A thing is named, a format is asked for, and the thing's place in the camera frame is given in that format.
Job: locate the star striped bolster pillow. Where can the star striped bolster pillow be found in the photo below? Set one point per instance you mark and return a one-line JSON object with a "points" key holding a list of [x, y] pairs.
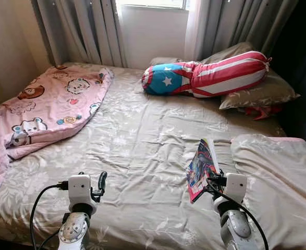
{"points": [[220, 73]]}

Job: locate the pink cartoon quilt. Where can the pink cartoon quilt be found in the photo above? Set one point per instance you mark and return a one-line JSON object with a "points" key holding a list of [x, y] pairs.
{"points": [[48, 104]]}

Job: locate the bed with beige floral sheet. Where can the bed with beige floral sheet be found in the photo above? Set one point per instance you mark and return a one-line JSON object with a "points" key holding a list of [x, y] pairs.
{"points": [[142, 135]]}

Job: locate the colourful comic magazine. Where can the colourful comic magazine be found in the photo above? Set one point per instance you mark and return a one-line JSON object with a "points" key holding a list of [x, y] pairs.
{"points": [[200, 166]]}

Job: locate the red patterned cloth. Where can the red patterned cloth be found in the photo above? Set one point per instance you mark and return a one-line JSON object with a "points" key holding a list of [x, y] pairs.
{"points": [[265, 111]]}

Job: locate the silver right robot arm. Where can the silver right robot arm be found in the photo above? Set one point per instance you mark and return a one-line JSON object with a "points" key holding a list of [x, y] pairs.
{"points": [[239, 226]]}

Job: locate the large beige floral pillow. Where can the large beige floral pillow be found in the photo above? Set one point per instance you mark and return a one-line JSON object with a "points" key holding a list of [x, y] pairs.
{"points": [[278, 182]]}

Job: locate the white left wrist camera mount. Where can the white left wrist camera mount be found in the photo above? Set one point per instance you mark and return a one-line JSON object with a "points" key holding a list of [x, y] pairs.
{"points": [[80, 187]]}

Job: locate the window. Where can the window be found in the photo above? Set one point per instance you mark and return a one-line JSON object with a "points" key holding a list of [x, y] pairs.
{"points": [[152, 3]]}

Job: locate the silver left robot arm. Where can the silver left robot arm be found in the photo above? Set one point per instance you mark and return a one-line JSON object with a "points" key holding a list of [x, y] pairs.
{"points": [[74, 234]]}

